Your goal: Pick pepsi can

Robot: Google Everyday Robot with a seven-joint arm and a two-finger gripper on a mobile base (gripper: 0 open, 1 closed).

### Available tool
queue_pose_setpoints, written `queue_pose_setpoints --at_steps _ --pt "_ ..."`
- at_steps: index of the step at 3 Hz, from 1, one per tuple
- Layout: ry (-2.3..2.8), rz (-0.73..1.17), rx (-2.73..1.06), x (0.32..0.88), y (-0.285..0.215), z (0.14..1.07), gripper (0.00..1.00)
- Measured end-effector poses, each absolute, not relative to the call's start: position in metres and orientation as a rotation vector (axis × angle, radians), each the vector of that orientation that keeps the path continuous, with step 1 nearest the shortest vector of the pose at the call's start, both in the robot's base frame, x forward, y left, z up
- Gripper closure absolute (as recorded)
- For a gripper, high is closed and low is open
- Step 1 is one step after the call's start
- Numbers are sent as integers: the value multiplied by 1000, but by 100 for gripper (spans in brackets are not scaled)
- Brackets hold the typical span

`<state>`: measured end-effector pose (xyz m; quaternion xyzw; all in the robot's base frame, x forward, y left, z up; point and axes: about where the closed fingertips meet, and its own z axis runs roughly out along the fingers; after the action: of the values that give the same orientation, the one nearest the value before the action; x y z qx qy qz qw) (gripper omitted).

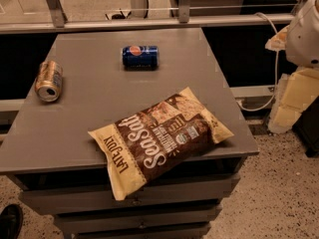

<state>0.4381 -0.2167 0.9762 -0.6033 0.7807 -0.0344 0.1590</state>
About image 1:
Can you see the metal railing frame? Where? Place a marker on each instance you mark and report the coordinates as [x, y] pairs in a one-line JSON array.
[[40, 16]]

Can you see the blue pepsi can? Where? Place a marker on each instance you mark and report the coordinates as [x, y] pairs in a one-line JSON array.
[[140, 56]]

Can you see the black shoe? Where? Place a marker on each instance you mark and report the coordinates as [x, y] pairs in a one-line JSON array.
[[11, 221]]

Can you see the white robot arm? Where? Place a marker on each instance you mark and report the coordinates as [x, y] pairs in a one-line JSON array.
[[302, 41]]

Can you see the gold soda can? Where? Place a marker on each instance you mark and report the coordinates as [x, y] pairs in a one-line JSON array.
[[48, 85]]

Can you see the yellow foam padding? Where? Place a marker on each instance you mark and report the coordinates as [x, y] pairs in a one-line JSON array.
[[293, 96]]

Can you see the brown yellow chips bag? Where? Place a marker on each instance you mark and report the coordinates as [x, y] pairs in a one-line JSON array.
[[146, 145]]

